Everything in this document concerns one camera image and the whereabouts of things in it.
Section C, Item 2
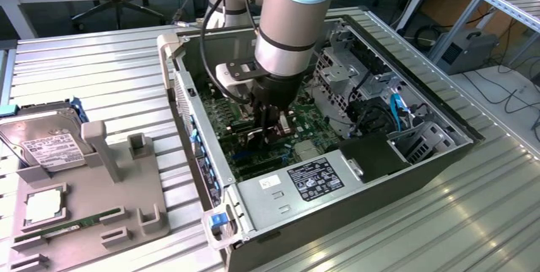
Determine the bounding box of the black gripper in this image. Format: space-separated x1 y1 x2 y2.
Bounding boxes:
250 74 305 118

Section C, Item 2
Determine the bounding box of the graphics card with metal bracket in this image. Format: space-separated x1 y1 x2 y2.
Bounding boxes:
219 112 295 159

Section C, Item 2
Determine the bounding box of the green motherboard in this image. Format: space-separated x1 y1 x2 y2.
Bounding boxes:
198 74 343 181

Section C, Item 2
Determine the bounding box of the metal disk bay cage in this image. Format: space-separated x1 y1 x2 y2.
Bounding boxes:
314 47 381 133

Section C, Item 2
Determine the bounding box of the silver chipset heatsink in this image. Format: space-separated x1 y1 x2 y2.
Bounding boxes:
294 141 323 161

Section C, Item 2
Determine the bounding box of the black plastic air shroud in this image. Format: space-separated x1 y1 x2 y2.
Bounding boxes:
327 134 413 184

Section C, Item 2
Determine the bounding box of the grey power supply unit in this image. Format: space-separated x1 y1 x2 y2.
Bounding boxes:
234 149 365 233

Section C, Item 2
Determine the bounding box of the open dark PC case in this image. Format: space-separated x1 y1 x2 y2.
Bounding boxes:
157 14 487 272

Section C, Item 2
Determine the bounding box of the black office chair base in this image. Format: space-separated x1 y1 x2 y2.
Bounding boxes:
70 0 169 31

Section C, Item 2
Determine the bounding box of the blue disk caddy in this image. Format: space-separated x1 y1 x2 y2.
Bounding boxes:
0 96 90 124

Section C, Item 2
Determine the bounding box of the grey parts rack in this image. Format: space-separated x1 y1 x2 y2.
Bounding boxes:
9 120 173 272

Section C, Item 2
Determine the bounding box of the silver hard disk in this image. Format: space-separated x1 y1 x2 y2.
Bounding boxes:
0 110 97 173

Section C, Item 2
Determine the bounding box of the green RAM stick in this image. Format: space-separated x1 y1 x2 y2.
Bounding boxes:
15 208 123 243

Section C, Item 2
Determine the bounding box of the silver CPU chip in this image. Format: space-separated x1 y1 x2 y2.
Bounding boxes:
25 189 65 224

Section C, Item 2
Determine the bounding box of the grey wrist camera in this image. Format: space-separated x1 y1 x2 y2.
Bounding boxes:
215 59 266 99

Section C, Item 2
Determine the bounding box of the blue wire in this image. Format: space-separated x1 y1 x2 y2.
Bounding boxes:
390 93 413 133

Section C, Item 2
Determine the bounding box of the coiled black cable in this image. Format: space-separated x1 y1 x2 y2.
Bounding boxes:
415 25 441 49

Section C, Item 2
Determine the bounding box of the grey box with handle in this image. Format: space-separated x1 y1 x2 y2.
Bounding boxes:
434 30 502 75

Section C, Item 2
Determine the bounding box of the black cable on white table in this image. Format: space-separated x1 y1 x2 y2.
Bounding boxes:
463 65 540 120

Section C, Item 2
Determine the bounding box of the aluminium profile frame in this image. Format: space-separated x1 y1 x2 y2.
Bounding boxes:
430 0 540 64

